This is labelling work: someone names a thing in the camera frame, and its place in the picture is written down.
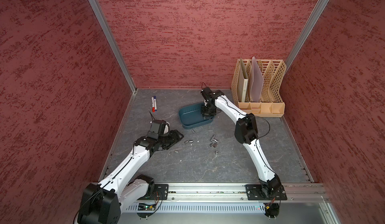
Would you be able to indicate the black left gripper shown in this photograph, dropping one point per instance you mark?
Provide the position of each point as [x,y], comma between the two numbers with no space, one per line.
[174,135]

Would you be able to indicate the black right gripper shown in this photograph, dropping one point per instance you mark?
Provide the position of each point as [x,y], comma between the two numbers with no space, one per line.
[205,112]

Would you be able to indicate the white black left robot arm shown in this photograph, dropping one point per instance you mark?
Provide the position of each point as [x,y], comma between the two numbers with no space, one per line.
[103,203]

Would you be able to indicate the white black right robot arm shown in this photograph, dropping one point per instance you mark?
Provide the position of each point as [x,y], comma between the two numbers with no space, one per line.
[246,133]

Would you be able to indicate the teal plastic storage box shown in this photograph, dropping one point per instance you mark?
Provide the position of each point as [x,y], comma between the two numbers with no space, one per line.
[191,116]

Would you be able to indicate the red cap whiteboard marker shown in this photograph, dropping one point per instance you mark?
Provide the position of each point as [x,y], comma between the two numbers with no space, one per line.
[153,104]

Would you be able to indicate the blue cap whiteboard marker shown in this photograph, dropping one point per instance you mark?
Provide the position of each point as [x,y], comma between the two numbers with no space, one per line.
[154,104]

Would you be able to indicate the beige folder in organizer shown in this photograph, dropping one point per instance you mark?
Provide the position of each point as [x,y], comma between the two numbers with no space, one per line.
[242,81]

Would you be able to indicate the beige plastic file organizer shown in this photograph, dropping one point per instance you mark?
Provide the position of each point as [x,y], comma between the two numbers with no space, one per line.
[271,103]

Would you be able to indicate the grey translucent folder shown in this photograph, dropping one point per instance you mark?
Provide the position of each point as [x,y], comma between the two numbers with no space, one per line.
[256,81]

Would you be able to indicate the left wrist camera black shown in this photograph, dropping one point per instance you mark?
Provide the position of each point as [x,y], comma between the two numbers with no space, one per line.
[158,129]

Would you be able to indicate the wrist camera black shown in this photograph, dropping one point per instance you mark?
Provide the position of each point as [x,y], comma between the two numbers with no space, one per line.
[209,95]
[158,129]

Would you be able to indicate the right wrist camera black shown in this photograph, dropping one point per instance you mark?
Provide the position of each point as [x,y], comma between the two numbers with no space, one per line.
[209,95]

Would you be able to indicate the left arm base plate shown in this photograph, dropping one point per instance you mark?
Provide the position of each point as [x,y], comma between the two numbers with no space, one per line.
[156,192]

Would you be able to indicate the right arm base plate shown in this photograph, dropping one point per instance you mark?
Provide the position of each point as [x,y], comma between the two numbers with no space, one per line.
[258,192]

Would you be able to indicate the left aluminium corner post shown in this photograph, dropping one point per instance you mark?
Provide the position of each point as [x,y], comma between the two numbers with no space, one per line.
[95,5]

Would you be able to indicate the aluminium corner post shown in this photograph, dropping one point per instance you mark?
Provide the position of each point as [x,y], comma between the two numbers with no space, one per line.
[307,29]
[95,5]

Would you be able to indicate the right aluminium corner post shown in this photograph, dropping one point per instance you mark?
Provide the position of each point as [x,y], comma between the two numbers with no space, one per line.
[307,29]

